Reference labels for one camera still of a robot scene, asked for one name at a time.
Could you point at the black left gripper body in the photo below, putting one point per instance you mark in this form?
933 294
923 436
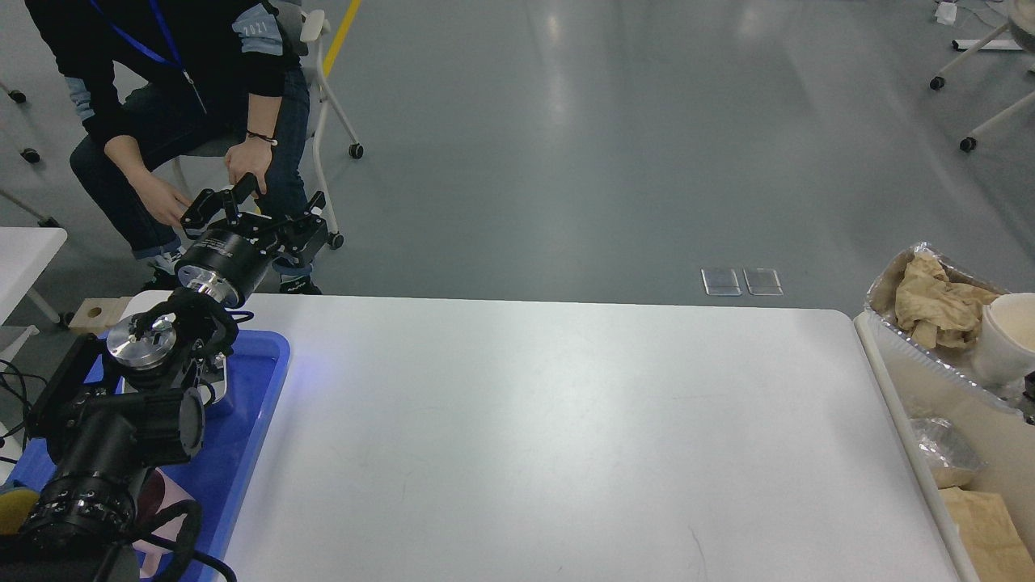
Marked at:
226 265

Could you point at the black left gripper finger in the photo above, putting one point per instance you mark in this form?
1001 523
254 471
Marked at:
295 241
209 203

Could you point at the square stainless steel tray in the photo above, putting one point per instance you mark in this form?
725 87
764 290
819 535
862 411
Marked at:
217 384

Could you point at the brown paper ball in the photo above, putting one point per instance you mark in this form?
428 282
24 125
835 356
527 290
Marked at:
935 311

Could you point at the aluminium foil tray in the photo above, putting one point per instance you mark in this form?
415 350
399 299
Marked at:
954 364

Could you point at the white paper cup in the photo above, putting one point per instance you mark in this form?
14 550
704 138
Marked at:
1004 352

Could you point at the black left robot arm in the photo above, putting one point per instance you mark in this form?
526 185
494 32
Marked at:
120 408

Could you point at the person's right hand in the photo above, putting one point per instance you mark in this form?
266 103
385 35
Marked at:
160 198

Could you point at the person's left hand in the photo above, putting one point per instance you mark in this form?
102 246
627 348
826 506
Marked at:
252 156

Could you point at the white rolling chair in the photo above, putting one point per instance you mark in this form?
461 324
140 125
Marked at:
306 29

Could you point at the seated person in black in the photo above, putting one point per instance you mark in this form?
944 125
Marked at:
152 80

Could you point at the wooden block with hole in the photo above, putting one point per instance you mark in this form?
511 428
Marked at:
97 315

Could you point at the small white side table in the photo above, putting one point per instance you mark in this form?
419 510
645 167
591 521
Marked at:
25 253

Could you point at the blue plastic tray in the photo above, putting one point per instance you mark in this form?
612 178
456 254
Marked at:
219 475

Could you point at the teal mug yellow inside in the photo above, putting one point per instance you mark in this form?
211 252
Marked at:
16 505

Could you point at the clear floor plate left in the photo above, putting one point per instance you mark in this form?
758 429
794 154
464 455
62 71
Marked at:
721 282

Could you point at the clear floor plate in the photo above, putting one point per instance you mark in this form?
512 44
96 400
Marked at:
721 282
763 281

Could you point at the clear floor plate right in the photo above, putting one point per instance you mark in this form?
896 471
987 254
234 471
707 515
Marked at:
763 281

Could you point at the white plastic bin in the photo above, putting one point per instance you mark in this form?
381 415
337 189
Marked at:
1002 439

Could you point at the crumpled clear plastic in bin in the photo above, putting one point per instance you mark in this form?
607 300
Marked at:
949 456

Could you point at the brown paper in bin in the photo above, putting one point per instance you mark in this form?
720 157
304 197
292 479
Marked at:
988 533

